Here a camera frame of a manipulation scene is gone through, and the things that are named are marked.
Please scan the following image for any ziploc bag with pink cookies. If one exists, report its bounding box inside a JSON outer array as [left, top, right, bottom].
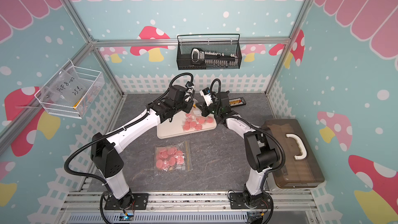
[[154, 142, 192, 174]]

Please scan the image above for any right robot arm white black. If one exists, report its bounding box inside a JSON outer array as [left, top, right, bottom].
[[197, 88, 286, 209]]

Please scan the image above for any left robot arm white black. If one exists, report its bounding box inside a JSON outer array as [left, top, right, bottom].
[[64, 93, 194, 208]]

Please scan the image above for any pile of pink cookies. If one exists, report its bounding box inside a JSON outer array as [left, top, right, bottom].
[[182, 114, 216, 132]]

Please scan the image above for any clear plastic bag with writing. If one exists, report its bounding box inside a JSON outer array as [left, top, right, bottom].
[[45, 69, 88, 107]]

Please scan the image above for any black box with orange items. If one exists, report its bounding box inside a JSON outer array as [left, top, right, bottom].
[[229, 97, 246, 108]]

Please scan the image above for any white plastic tray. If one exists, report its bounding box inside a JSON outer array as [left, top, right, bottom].
[[157, 107, 217, 139]]

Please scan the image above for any socket set in basket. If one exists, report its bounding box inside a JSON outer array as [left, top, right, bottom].
[[191, 48, 240, 69]]

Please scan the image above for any yellow item in white basket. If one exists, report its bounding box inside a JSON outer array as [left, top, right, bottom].
[[73, 92, 87, 110]]

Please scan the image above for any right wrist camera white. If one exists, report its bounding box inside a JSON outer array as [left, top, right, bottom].
[[200, 87, 214, 106]]

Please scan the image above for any black wire mesh basket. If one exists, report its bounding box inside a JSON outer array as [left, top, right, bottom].
[[176, 34, 242, 70]]

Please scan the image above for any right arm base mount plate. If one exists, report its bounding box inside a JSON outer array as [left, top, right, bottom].
[[227, 191, 273, 210]]

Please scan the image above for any brown toolbox with white handle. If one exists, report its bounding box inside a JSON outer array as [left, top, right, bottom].
[[262, 119, 325, 192]]

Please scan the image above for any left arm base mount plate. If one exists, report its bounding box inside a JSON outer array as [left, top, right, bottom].
[[105, 193, 149, 211]]

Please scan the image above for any white wire wall basket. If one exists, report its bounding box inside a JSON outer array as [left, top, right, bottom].
[[35, 60, 105, 119]]

